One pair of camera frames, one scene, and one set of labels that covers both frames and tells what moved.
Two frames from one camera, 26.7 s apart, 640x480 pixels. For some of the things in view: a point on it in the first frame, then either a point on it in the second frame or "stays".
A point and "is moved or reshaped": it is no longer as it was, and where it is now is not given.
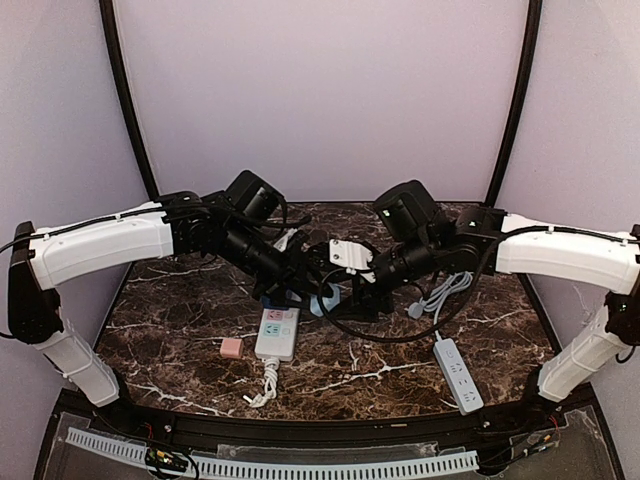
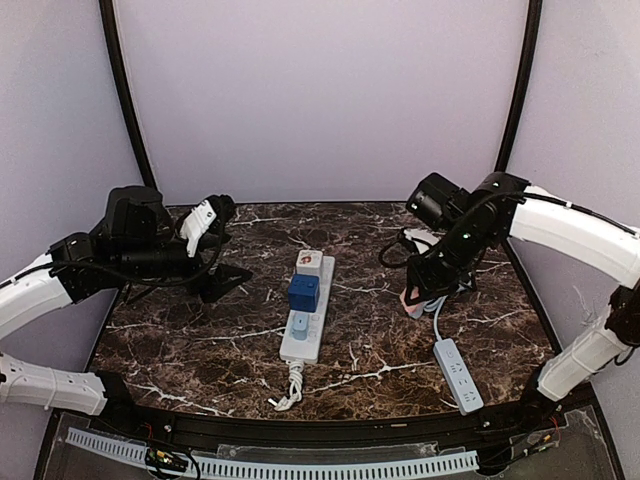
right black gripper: [357, 282] to [431, 278]
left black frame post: [110, 25] stays
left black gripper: [293, 273] to [211, 267]
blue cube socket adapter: [266, 303] is moved or reshaped
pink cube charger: [231, 348] to [416, 310]
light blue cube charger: [329, 302] to [300, 326]
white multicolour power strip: [277, 333] to [307, 351]
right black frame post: [529, 54] stays
